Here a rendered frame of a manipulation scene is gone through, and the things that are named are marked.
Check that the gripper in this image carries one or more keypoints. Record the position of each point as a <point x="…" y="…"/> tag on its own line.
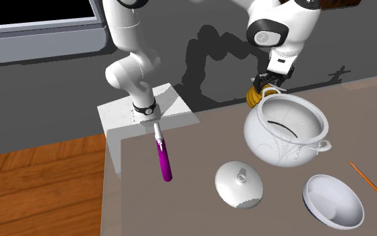
<point x="266" y="79"/>

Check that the grey window frame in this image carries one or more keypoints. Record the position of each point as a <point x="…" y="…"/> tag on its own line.
<point x="44" y="39"/>

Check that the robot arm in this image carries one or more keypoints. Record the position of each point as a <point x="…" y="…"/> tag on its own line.
<point x="132" y="65"/>

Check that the yellow ribbed vase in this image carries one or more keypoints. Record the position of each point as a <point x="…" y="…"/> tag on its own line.
<point x="252" y="96"/>

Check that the white bowl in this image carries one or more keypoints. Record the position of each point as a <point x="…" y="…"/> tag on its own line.
<point x="333" y="199"/>

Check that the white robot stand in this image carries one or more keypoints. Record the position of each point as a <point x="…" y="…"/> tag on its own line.
<point x="123" y="114"/>

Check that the white pot lid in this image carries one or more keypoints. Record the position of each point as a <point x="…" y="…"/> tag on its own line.
<point x="237" y="186"/>

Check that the purple white spray bottle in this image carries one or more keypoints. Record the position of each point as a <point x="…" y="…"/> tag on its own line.
<point x="164" y="160"/>

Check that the orange pencil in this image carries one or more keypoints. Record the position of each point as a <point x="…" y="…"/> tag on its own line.
<point x="372" y="186"/>

